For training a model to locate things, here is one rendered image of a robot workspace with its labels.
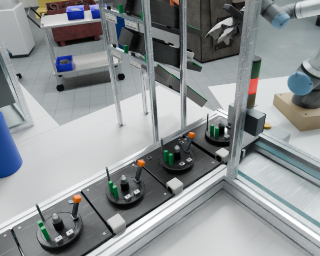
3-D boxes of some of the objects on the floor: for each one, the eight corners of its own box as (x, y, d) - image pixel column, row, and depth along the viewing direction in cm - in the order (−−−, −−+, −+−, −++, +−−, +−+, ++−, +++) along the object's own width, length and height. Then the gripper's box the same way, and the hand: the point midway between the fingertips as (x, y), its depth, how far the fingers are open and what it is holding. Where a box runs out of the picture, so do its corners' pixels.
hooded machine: (36, 46, 542) (15, -23, 475) (31, 57, 497) (7, -18, 430) (0, 50, 534) (-27, -20, 467) (-9, 61, 489) (-39, -14, 422)
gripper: (258, 28, 135) (225, 56, 133) (237, 21, 145) (206, 46, 144) (255, 12, 129) (219, 40, 127) (233, 5, 139) (200, 32, 138)
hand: (212, 37), depth 134 cm, fingers open, 8 cm apart
